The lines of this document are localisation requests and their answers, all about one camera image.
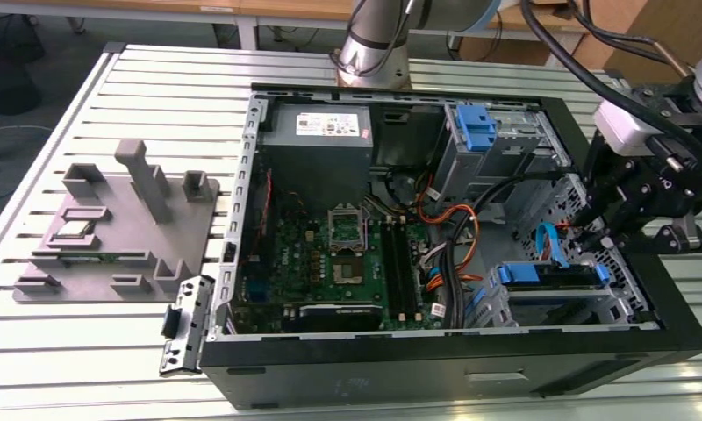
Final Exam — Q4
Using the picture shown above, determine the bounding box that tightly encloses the black RAM slot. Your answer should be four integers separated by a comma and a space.
383, 215, 408, 320

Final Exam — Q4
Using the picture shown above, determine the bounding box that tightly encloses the black cable bundle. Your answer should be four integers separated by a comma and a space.
443, 170, 563, 330

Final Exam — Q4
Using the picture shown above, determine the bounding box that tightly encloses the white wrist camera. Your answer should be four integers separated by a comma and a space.
593, 98, 662, 155

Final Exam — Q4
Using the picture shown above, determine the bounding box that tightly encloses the metal socket cover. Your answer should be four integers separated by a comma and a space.
326, 208, 368, 256

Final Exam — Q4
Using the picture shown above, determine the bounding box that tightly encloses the grey power supply unit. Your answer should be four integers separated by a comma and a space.
256, 103, 375, 207

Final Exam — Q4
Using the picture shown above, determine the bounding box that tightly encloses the black graphics card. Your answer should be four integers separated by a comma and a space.
280, 302, 384, 334

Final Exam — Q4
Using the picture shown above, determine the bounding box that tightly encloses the grey parts rack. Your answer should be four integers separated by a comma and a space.
12, 139, 221, 303

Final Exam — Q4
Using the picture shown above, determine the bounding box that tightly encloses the black wrist mount bracket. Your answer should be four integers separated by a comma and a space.
625, 81, 702, 128

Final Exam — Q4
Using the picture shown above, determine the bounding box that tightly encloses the grey metal disk bay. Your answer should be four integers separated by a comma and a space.
489, 260, 633, 328

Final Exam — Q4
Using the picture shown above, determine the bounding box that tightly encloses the silver CPU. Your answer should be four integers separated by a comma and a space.
57, 221, 99, 238

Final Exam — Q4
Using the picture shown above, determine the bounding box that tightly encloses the green RAM stick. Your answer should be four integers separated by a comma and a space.
61, 252, 124, 264

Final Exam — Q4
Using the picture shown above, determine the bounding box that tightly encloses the CPU socket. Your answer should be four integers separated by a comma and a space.
330, 255, 371, 287

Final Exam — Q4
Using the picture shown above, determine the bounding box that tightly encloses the orange wire bundle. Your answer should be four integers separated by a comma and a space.
414, 203, 485, 290

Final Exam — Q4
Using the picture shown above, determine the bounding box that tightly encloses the thin red wire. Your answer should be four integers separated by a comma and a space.
237, 168, 275, 282

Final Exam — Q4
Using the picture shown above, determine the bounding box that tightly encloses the blue data wire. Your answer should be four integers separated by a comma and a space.
535, 222, 570, 268

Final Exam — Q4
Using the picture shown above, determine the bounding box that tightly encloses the silver optical drive cage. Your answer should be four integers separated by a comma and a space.
431, 100, 570, 203

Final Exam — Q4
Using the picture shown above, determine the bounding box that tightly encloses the blue plastic drive latch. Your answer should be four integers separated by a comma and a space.
455, 103, 498, 153

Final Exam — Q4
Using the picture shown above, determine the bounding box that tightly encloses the white framed wooden desk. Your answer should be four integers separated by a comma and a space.
0, 0, 356, 52
443, 0, 598, 67

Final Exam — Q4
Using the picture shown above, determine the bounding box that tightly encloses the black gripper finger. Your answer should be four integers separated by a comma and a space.
583, 214, 702, 255
575, 133, 646, 230

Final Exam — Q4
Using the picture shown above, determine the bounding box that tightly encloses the wooden cabinet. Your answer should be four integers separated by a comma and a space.
570, 0, 702, 84

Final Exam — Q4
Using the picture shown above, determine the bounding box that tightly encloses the hard disk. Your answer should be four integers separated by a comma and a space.
497, 260, 610, 291

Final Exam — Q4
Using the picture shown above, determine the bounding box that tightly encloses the green motherboard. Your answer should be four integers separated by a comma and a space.
232, 214, 446, 334

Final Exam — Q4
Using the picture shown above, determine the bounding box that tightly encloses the grey hinged slot bracket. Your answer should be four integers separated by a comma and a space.
157, 274, 216, 378

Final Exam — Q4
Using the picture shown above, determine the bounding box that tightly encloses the black open PC case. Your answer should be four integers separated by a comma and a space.
197, 81, 702, 411

